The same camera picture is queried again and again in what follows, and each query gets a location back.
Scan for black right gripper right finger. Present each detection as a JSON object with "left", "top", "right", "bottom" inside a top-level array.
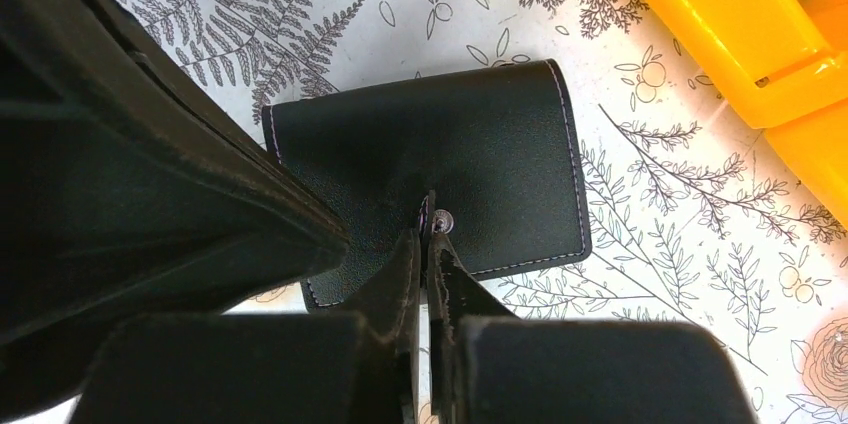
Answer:
[{"left": 427, "top": 233, "right": 755, "bottom": 423}]

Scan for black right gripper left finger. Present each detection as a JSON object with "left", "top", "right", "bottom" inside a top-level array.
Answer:
[{"left": 71, "top": 230, "right": 421, "bottom": 423}]

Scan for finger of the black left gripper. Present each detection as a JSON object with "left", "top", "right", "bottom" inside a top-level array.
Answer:
[{"left": 1, "top": 0, "right": 350, "bottom": 402}]

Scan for black leather card holder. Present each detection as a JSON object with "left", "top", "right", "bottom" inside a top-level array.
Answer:
[{"left": 261, "top": 59, "right": 592, "bottom": 310}]

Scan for floral patterned table mat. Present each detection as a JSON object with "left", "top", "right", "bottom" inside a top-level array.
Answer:
[{"left": 13, "top": 0, "right": 848, "bottom": 424}]

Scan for yellow plastic divided bin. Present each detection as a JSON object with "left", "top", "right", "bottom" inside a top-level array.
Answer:
[{"left": 646, "top": 0, "right": 847, "bottom": 222}]

